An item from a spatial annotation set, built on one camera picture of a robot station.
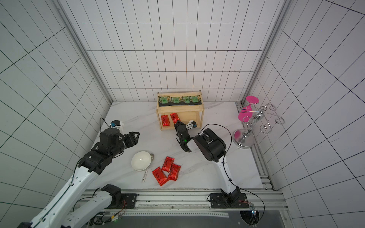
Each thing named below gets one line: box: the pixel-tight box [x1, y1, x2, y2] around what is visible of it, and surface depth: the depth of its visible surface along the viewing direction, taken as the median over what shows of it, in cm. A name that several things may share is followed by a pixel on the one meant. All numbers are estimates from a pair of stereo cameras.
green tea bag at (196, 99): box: [189, 95, 202, 104], surface depth 94 cm
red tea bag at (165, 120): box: [161, 114, 171, 127], surface depth 106 cm
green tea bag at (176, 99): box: [170, 96, 182, 104], surface depth 94 cm
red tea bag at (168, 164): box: [161, 156, 175, 173], surface depth 86 cm
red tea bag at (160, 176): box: [151, 166, 169, 187], surface depth 82 cm
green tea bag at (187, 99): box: [181, 95, 191, 104], surface depth 95 cm
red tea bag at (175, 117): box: [170, 112, 181, 124], surface depth 105 cm
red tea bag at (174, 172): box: [167, 163, 182, 181], surface depth 83 cm
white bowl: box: [131, 151, 152, 172], surface depth 86 cm
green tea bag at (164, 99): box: [158, 95, 171, 105], surface depth 94 cm
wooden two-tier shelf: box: [155, 90, 205, 132], surface depth 95 cm
